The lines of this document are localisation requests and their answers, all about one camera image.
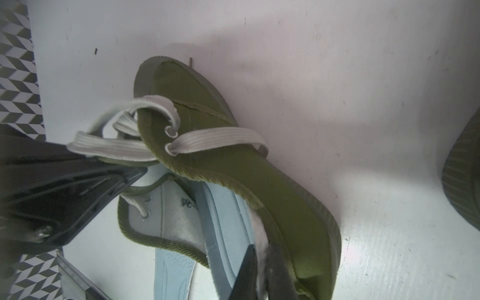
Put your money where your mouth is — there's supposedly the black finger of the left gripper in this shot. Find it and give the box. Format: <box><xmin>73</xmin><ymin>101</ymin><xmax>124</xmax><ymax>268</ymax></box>
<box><xmin>1</xmin><ymin>125</ymin><xmax>147</xmax><ymax>278</ymax></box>

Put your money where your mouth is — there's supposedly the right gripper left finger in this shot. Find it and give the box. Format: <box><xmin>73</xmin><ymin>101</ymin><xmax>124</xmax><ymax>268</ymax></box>
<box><xmin>229</xmin><ymin>245</ymin><xmax>258</xmax><ymax>300</ymax></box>

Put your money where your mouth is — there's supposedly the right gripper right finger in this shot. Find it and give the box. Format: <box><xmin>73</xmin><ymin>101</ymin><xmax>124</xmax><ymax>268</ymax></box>
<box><xmin>266</xmin><ymin>245</ymin><xmax>299</xmax><ymax>300</ymax></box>

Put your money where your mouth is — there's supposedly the grey-blue insole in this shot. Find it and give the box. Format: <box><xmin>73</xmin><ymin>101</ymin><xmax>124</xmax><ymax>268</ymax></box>
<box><xmin>154</xmin><ymin>249</ymin><xmax>196</xmax><ymax>300</ymax></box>
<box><xmin>192</xmin><ymin>182</ymin><xmax>269</xmax><ymax>300</ymax></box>

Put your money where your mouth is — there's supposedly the olive green shoe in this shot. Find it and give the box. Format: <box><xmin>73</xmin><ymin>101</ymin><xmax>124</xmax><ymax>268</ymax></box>
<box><xmin>67</xmin><ymin>56</ymin><xmax>341</xmax><ymax>300</ymax></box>
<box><xmin>442</xmin><ymin>111</ymin><xmax>480</xmax><ymax>230</ymax></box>

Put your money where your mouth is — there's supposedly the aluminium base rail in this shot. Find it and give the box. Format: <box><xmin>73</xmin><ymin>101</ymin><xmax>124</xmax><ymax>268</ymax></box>
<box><xmin>56</xmin><ymin>249</ymin><xmax>110</xmax><ymax>300</ymax></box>

